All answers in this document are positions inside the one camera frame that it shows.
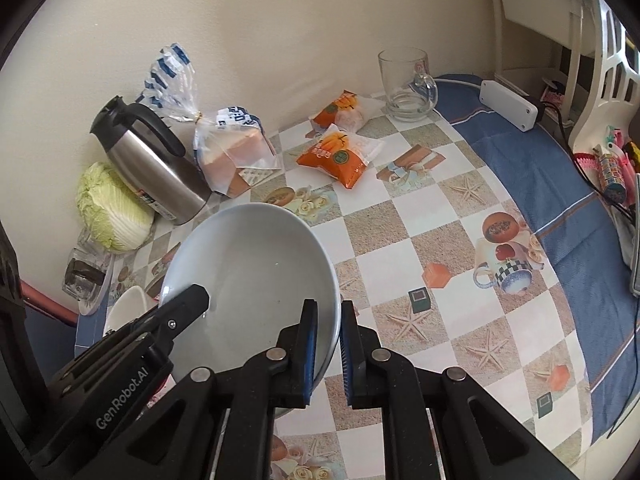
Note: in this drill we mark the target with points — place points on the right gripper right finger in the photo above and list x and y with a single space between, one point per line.
437 425

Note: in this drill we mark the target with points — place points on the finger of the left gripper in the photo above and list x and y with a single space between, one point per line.
170 317

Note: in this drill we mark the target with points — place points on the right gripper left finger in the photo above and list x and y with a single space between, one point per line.
220 425

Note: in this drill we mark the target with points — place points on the white square bowl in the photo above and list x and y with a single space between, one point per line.
133 303

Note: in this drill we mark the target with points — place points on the white bowl red emblem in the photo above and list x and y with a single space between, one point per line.
258 264

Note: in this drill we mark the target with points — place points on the white oval tray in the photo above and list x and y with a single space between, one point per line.
89 306

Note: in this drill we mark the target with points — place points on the drinking glass right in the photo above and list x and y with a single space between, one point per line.
95 251

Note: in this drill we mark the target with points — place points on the napa cabbage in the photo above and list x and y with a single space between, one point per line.
111 212

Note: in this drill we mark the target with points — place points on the checkered plastic tablecloth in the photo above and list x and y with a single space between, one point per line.
438 260

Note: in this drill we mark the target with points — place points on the steel thermos jug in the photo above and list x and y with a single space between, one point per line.
151 160

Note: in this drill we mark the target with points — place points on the bagged sliced bread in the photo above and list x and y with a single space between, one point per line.
230 147

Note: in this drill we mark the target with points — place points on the blue plaid tablecloth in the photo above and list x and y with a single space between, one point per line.
576 232

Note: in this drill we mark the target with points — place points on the orange snack packet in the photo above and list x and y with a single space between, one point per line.
349 112
344 156

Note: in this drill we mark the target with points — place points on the white power strip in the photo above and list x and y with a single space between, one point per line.
514 108

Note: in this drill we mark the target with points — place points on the clear glass mug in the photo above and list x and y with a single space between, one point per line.
410 90

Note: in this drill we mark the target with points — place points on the white plastic chair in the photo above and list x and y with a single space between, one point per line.
613 99

